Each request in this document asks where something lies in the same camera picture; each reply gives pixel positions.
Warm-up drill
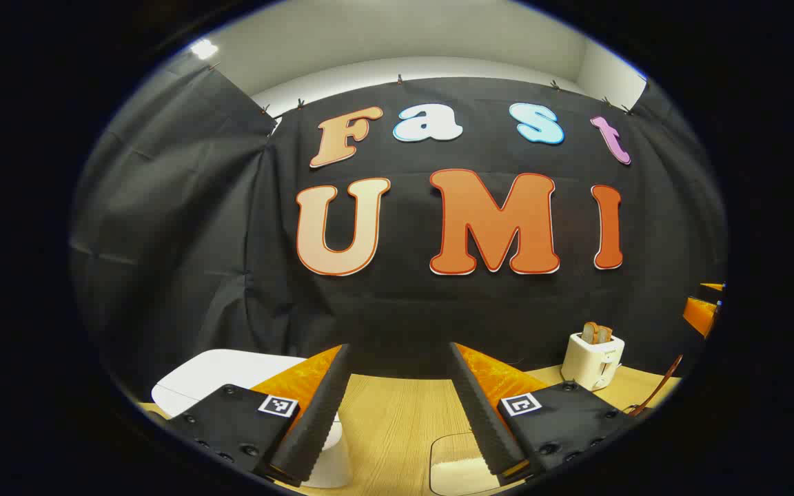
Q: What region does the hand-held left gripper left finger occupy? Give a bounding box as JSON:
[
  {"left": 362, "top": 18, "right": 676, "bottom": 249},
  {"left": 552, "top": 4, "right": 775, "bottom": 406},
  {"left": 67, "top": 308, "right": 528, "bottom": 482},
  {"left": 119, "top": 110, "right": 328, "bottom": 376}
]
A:
[{"left": 145, "top": 344, "right": 351, "bottom": 486}]

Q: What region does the white rice cooker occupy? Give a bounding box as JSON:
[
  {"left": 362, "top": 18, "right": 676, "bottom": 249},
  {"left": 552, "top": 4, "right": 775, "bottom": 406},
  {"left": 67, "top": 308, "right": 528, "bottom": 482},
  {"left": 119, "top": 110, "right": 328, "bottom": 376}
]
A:
[{"left": 152, "top": 348, "right": 354, "bottom": 490}]

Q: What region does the white toaster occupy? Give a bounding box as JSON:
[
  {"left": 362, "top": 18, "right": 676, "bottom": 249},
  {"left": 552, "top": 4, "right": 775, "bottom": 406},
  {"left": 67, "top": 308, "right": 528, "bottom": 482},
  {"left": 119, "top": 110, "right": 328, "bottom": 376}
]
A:
[{"left": 561, "top": 333, "right": 626, "bottom": 392}]

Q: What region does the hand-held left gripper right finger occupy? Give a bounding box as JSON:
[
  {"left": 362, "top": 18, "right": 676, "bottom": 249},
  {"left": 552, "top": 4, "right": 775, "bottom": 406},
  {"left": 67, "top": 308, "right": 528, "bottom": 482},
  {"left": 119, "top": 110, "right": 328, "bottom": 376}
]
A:
[{"left": 449, "top": 342, "right": 639, "bottom": 486}]

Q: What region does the clear plastic rice container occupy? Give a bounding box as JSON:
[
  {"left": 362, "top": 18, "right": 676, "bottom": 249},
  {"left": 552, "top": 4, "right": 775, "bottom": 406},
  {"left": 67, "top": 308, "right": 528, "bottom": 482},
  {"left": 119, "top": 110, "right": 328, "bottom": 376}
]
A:
[{"left": 429, "top": 432, "right": 509, "bottom": 496}]

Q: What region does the black backdrop cloth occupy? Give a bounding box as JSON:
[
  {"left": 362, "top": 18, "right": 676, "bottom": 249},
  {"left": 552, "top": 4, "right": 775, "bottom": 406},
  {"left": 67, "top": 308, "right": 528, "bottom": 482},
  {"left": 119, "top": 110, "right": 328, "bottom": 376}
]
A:
[{"left": 70, "top": 65, "right": 729, "bottom": 400}]

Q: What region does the brown wooden spoon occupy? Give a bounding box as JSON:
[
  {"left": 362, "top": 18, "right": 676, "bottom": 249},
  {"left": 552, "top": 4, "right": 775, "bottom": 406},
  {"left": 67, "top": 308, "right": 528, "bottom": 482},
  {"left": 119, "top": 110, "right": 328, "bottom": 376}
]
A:
[{"left": 628, "top": 354, "right": 684, "bottom": 418}]

